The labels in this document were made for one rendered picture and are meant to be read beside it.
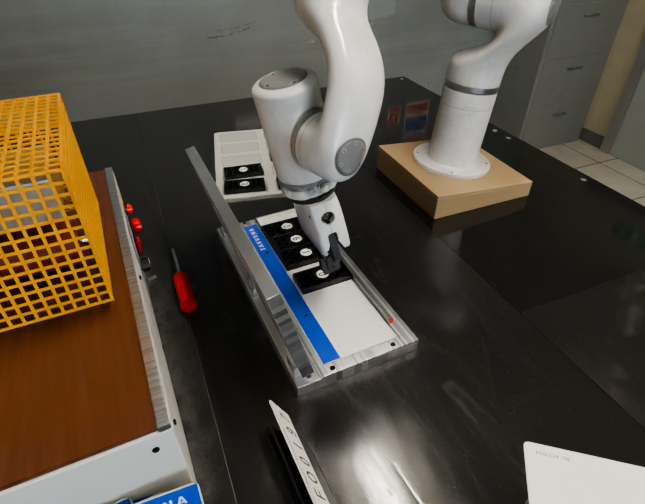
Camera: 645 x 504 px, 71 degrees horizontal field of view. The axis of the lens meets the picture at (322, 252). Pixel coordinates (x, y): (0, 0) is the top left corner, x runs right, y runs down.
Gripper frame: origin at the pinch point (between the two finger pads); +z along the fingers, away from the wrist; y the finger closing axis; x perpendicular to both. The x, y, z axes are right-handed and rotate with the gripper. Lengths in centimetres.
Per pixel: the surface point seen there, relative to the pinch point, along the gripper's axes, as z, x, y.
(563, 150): 153, -243, 152
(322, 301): 6.0, 3.6, -2.2
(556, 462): 0.3, -6.4, -42.0
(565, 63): 89, -240, 161
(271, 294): -15.1, 12.6, -16.2
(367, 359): 6.0, 2.9, -16.6
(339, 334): 5.9, 4.3, -10.2
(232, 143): 8, -1, 69
